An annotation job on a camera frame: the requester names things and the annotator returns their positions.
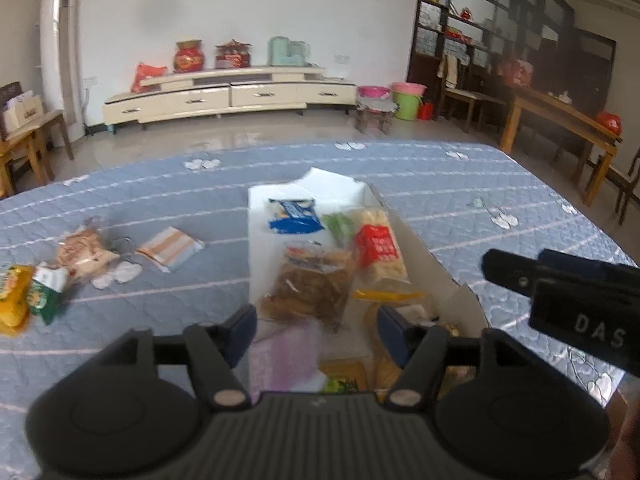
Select yellow snack packet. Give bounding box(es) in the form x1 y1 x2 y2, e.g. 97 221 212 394
0 264 36 337

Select green snack packet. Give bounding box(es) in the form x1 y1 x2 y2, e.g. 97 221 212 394
27 262 69 326

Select green and white packet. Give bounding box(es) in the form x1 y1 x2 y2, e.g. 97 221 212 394
322 211 358 246

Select beige red label packet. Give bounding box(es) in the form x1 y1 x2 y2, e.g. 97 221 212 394
54 220 121 286

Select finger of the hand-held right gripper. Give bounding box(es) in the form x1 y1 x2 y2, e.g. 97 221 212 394
481 248 541 303

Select white standing air conditioner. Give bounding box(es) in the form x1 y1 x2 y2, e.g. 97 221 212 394
40 0 87 148

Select yellow-edged egg roll packet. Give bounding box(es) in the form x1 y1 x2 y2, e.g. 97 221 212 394
352 287 463 396

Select red and gold jar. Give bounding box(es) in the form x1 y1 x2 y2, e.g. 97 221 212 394
173 40 206 73

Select mint green kitchen appliance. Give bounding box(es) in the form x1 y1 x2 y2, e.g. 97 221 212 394
268 36 311 67

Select cream TV cabinet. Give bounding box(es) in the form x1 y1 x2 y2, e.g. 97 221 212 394
102 65 358 131

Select dark wooden chair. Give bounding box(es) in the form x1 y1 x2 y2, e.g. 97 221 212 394
585 147 640 226

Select cream cloth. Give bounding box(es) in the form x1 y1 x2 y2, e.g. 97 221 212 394
440 55 460 88

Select purple snack packet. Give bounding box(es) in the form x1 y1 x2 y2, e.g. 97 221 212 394
250 320 323 393

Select red gift bag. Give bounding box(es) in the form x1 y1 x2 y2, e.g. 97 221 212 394
495 59 535 88

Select red label rice cracker packet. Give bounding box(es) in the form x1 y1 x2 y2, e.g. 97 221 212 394
352 208 408 283

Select white orange striped packet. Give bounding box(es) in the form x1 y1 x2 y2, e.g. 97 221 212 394
136 226 206 273

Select light wooden chair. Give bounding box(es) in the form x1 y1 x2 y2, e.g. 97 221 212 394
0 132 53 197

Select small wooden stool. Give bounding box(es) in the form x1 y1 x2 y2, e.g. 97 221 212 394
355 97 398 136

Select wooden table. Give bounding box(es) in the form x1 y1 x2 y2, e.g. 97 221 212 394
500 85 623 186

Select green bucket pink rim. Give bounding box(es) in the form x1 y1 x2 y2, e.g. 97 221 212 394
391 82 427 121

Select red pavilion ornament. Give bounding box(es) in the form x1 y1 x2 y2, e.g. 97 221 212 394
215 39 252 70

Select clear biscuit stick packet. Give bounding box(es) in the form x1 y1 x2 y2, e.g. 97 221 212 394
257 245 358 333

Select dark chair with cloth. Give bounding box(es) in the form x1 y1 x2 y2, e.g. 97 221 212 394
437 54 508 133

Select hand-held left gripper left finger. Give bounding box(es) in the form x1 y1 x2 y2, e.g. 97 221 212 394
75 304 258 411

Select red round ornament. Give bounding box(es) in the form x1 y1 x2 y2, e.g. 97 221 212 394
595 112 622 136

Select red plastic bag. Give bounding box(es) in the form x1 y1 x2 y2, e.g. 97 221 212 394
131 62 168 93

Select brown cracker packet green ends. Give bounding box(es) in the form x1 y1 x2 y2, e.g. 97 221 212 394
320 357 373 393

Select white cardboard box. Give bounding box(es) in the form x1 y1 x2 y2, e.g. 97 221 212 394
247 166 489 396

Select blue snack packet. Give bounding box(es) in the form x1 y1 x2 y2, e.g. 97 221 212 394
267 198 323 235

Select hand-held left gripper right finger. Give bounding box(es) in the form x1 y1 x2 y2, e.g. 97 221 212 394
377 305 551 411

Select white gift bag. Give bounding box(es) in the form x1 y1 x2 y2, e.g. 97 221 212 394
0 91 43 133

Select dark wooden shelf cabinet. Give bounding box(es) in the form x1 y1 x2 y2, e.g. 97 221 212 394
406 0 616 126

